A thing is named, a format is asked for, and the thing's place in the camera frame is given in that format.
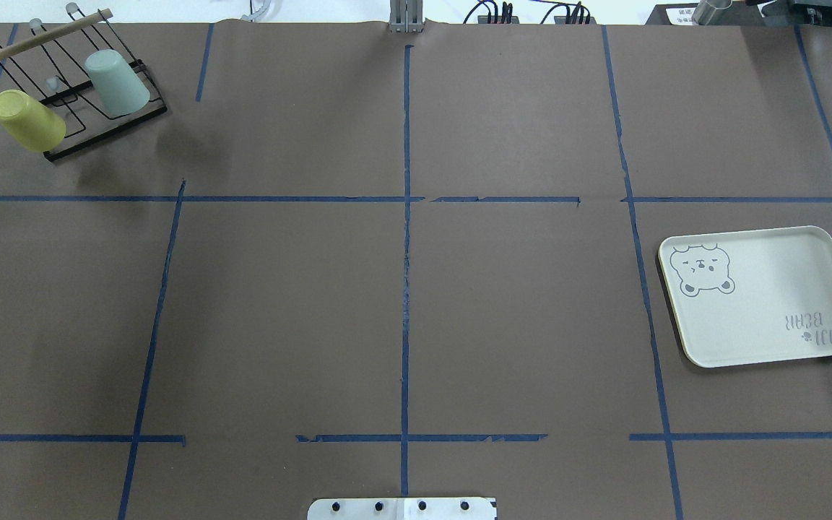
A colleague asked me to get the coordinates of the yellow cup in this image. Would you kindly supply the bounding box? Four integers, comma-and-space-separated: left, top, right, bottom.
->
0, 90, 66, 152

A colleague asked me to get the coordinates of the green cup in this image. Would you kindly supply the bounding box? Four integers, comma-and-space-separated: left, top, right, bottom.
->
84, 49, 151, 116

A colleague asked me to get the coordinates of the aluminium frame post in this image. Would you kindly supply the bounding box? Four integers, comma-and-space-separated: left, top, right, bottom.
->
389, 0, 425, 34

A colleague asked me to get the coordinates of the white bear tray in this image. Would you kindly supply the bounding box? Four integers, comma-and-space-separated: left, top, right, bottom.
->
657, 226, 832, 368

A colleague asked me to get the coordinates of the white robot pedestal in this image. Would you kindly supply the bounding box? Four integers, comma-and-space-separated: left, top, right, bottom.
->
306, 497, 498, 519

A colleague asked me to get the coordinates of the metal cylinder cup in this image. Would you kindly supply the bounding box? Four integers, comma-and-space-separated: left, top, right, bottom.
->
691, 0, 734, 26

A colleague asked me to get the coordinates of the black wire cup rack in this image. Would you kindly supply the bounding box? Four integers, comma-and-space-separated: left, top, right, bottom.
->
0, 2, 168, 163

